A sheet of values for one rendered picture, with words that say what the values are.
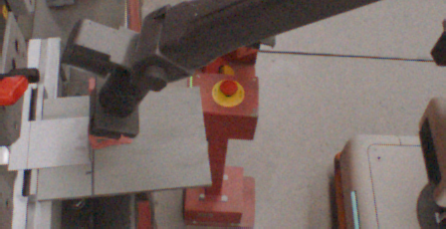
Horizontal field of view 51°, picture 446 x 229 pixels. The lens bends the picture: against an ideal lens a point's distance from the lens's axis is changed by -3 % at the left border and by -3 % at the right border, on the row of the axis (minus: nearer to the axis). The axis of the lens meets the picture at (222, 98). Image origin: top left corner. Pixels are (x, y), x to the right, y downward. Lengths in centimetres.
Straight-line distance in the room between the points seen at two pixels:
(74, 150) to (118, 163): 7
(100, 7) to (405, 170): 110
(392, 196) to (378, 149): 17
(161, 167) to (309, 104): 136
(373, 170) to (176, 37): 122
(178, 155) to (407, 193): 103
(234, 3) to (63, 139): 43
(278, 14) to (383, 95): 175
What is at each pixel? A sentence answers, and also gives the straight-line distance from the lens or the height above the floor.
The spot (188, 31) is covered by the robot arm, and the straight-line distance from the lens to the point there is 50.
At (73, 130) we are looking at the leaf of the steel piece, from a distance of 81.
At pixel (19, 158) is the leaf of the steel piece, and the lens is 81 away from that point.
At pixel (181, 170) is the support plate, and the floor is 100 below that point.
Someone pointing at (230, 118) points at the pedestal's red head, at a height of 76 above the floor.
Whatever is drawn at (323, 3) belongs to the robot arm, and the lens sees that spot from 43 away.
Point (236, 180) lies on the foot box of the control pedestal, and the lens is 171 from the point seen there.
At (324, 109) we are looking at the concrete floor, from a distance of 206.
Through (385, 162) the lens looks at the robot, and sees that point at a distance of 168.
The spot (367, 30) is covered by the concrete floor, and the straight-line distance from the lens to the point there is 239.
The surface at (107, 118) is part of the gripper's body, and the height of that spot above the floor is 111.
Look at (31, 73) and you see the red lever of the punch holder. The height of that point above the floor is 126.
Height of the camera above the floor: 169
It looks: 57 degrees down
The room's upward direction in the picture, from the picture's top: 6 degrees clockwise
